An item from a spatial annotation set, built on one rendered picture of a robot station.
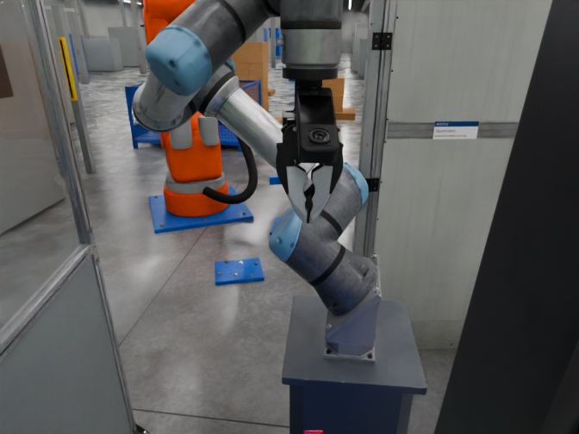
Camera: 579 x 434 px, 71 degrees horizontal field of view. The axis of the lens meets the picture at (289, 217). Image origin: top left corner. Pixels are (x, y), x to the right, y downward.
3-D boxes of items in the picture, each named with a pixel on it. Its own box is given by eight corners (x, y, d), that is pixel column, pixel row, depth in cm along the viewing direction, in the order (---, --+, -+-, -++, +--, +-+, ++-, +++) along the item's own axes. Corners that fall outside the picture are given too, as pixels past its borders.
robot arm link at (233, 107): (327, 242, 99) (150, 90, 93) (361, 197, 104) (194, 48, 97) (347, 238, 88) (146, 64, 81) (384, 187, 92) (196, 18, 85)
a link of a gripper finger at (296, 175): (305, 210, 63) (306, 152, 60) (308, 226, 58) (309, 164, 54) (285, 210, 63) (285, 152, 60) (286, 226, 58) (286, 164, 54)
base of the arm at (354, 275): (328, 297, 102) (299, 272, 101) (370, 255, 100) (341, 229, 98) (335, 326, 88) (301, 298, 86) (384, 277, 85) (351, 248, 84)
